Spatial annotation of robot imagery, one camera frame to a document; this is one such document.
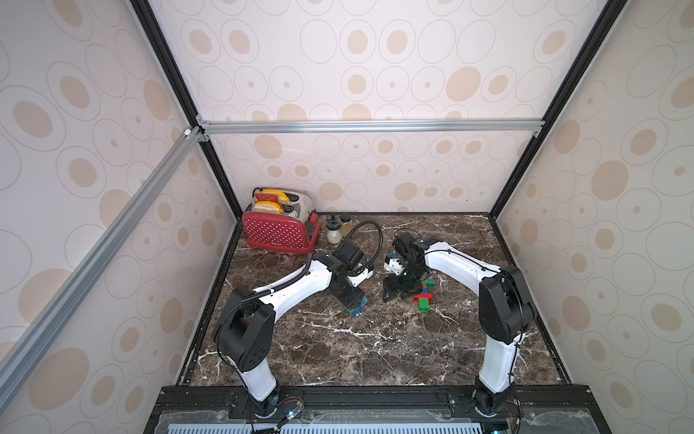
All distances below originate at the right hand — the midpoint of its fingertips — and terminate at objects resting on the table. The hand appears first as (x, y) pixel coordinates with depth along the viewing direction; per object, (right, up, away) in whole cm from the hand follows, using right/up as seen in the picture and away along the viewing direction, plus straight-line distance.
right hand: (391, 301), depth 88 cm
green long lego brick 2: (+15, +5, +8) cm, 17 cm away
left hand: (-10, +2, -3) cm, 11 cm away
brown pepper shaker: (-15, +26, +17) cm, 34 cm away
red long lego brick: (+14, +1, +4) cm, 15 cm away
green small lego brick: (+11, -2, +2) cm, 12 cm away
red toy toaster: (-34, +23, +9) cm, 42 cm away
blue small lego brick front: (-11, -5, +4) cm, 13 cm away
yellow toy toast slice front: (-43, +32, +7) cm, 54 cm away
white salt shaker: (-19, +22, +15) cm, 33 cm away
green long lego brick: (-12, -3, -1) cm, 13 cm away
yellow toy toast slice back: (-38, +35, +10) cm, 53 cm away
